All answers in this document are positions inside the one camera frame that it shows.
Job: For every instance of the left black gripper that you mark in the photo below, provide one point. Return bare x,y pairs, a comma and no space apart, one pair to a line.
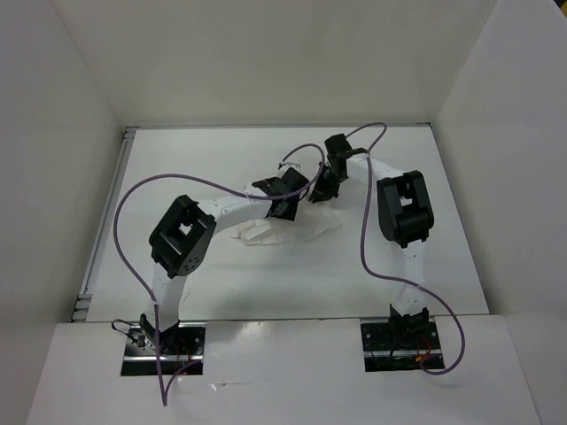
289,213

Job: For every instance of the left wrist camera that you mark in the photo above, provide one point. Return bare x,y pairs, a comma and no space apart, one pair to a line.
285,185

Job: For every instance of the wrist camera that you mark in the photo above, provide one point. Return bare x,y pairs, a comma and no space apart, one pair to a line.
339,150
285,185

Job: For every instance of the white pleated skirt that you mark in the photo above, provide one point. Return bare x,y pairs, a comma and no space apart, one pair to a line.
311,222

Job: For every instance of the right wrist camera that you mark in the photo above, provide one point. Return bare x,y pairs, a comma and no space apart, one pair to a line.
339,150

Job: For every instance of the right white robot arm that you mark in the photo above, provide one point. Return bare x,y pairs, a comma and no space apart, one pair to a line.
404,217

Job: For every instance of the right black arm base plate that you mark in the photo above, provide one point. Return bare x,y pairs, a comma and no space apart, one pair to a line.
385,352

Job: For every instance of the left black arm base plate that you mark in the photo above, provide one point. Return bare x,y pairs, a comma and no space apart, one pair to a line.
184,354

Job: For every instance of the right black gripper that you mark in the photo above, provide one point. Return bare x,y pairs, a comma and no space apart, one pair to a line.
321,191

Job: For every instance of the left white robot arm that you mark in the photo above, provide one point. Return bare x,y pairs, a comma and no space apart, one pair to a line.
179,244

